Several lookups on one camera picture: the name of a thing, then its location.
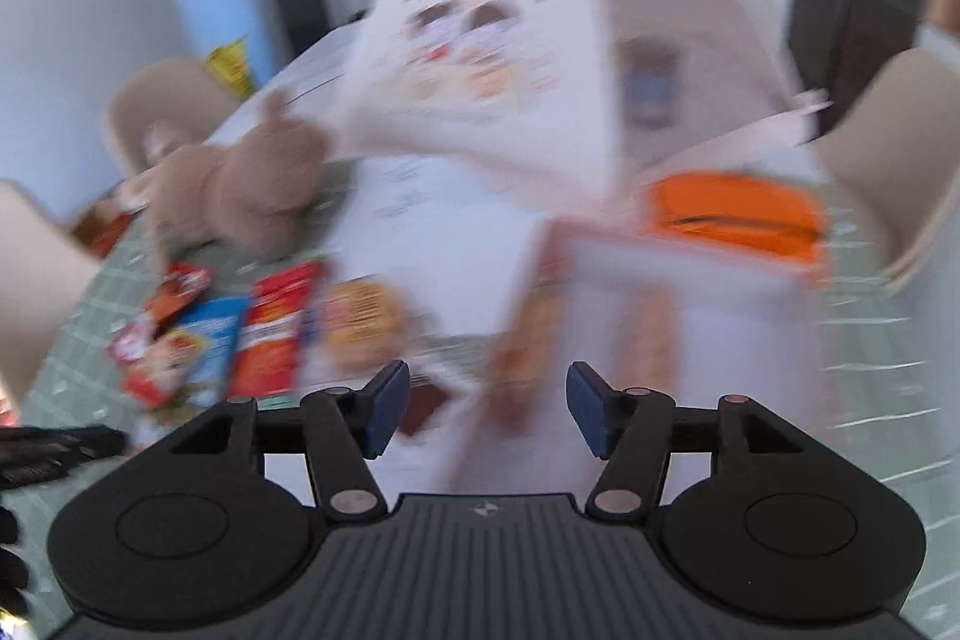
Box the brown plush toy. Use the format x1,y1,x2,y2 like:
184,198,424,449
139,91,340,272

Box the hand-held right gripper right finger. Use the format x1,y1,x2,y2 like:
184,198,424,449
566,361,800,525

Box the blue snack packet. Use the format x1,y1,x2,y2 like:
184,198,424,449
154,296,248,408

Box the small red white snack packet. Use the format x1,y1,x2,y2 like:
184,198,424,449
106,316,164,372

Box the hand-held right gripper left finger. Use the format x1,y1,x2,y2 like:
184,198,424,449
169,361,412,525

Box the beige chair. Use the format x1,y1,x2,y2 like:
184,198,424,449
103,56,241,180
814,47,960,300
0,179,102,401

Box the pink cardboard box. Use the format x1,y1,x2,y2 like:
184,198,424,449
442,212,826,498

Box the long red snack packet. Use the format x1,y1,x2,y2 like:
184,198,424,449
225,260,329,402

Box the orange bag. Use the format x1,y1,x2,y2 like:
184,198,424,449
641,169,830,266

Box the tan snack packet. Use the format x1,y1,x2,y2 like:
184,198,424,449
321,277,413,380

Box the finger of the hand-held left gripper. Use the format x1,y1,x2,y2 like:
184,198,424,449
0,425,126,461

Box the white leaf print table runner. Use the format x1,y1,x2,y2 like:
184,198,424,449
202,17,541,386

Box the yellow bag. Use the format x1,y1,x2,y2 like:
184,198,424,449
204,36,252,100

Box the small orange red snack packet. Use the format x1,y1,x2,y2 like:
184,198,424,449
144,263,217,327

